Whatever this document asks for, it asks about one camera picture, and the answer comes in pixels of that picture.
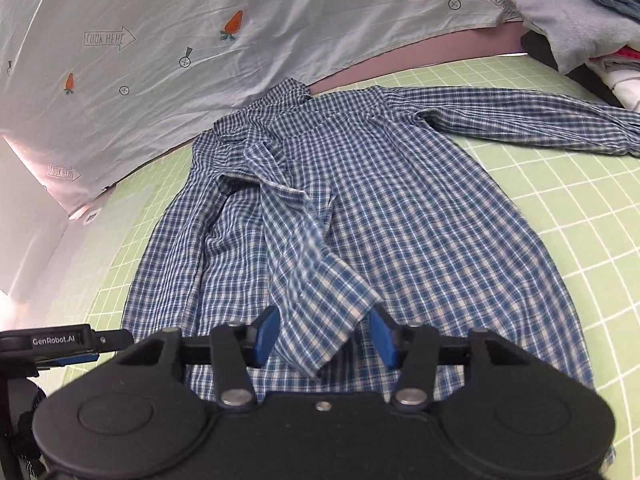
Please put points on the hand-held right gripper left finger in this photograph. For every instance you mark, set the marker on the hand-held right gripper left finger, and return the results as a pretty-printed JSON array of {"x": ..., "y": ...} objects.
[{"x": 265, "y": 335}]

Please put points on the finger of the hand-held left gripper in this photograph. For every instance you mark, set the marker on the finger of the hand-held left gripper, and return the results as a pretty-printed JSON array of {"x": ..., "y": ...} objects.
[
  {"x": 115, "y": 339},
  {"x": 70, "y": 359}
]

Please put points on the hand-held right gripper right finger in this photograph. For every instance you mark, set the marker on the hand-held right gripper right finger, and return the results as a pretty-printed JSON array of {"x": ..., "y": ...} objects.
[{"x": 384, "y": 335}]

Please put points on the blue plaid shirt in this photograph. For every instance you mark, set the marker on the blue plaid shirt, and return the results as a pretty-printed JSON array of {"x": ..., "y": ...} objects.
[{"x": 400, "y": 210}]

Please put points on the white foam board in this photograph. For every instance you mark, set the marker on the white foam board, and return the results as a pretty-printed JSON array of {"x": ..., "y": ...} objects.
[{"x": 30, "y": 235}]

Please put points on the small white tag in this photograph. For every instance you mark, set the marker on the small white tag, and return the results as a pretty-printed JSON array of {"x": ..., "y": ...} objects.
[{"x": 93, "y": 215}]

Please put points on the carrot printed grey sheet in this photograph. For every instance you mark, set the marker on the carrot printed grey sheet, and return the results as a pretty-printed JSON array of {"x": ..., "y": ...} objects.
[{"x": 250, "y": 10}]

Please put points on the white garment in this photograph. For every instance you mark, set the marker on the white garment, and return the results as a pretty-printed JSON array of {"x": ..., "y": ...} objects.
[{"x": 627, "y": 87}]

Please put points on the light grey thin garment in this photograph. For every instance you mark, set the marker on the light grey thin garment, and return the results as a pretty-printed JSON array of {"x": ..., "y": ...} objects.
[{"x": 617, "y": 65}]

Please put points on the grey fleece sweatshirt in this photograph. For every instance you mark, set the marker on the grey fleece sweatshirt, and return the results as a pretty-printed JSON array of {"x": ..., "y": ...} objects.
[{"x": 575, "y": 25}]

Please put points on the red garment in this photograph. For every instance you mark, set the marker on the red garment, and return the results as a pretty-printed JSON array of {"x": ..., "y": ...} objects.
[{"x": 631, "y": 53}]

